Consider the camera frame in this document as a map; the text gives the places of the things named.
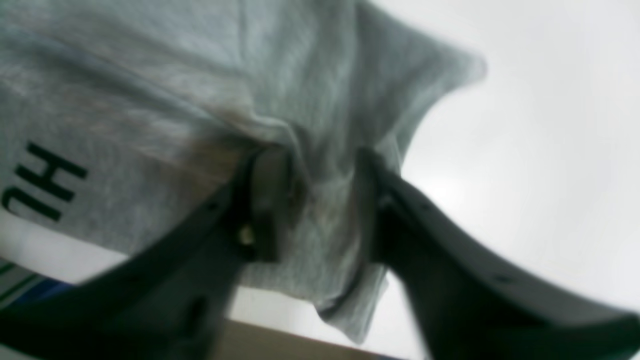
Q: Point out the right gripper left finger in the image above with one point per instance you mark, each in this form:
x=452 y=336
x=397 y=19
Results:
x=168 y=302

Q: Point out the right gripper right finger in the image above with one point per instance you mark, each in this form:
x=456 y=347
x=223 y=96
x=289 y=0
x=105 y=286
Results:
x=469 y=302

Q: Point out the grey T-shirt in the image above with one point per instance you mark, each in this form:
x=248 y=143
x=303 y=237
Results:
x=118 y=117

